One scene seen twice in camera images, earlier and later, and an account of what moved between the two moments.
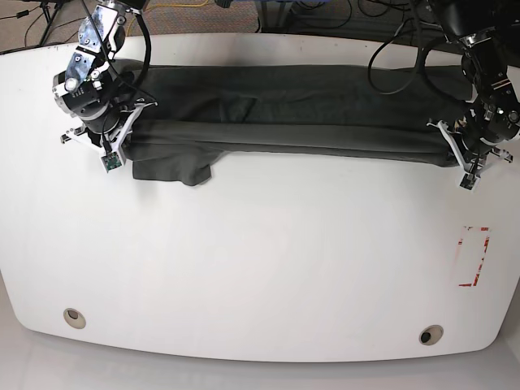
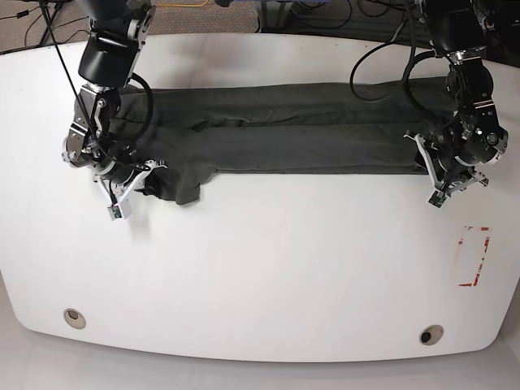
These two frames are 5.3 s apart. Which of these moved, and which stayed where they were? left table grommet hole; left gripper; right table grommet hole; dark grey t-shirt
Moved: dark grey t-shirt; left gripper
Stayed: right table grommet hole; left table grommet hole
